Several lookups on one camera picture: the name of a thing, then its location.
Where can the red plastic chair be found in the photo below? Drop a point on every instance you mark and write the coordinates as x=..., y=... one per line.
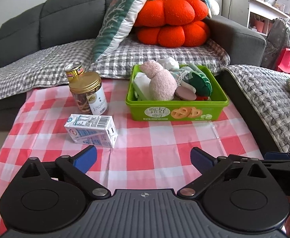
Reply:
x=285, y=60

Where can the dark grey sofa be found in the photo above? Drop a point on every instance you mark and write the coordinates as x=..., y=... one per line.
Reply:
x=60, y=14

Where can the green plastic box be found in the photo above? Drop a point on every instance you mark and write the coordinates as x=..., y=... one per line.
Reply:
x=160, y=115

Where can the green plush vegetable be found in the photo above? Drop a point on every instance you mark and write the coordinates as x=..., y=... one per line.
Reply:
x=203, y=84

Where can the pale green fluffy cloth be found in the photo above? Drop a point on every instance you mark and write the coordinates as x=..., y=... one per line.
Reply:
x=194, y=68

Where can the pink checked tablecloth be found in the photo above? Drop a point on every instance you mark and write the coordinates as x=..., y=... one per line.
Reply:
x=147, y=141

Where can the grey quilted blanket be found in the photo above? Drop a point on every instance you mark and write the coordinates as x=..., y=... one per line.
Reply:
x=264, y=96

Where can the mauve round plush pad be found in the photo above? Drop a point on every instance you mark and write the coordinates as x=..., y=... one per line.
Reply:
x=184, y=94

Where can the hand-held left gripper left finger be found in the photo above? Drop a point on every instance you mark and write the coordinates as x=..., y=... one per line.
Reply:
x=85, y=158

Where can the white shelf unit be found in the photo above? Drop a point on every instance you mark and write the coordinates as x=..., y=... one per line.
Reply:
x=259, y=7

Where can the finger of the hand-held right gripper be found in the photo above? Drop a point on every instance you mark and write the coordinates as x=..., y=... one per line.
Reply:
x=279, y=156
x=239, y=159

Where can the pink plush toy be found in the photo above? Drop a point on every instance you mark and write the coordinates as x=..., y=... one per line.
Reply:
x=160, y=84

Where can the yellow label can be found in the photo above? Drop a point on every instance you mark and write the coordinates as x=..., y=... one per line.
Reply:
x=73, y=72

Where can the teal and white pillow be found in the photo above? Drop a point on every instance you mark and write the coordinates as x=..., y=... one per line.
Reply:
x=117, y=22

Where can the orange pumpkin cushion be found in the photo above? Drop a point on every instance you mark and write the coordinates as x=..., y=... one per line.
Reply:
x=172, y=36
x=172, y=11

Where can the grey checked sofa cover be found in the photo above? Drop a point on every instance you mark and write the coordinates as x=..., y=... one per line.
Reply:
x=48, y=62

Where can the white milk carton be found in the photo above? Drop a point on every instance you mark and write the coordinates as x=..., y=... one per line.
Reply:
x=90, y=129

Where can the grey backpack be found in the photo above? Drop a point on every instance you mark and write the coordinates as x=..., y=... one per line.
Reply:
x=281, y=37

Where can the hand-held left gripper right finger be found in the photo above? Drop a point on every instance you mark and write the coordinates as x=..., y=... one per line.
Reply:
x=202, y=160

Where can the gold lid snack jar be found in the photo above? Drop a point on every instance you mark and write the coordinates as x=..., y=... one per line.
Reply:
x=85, y=84

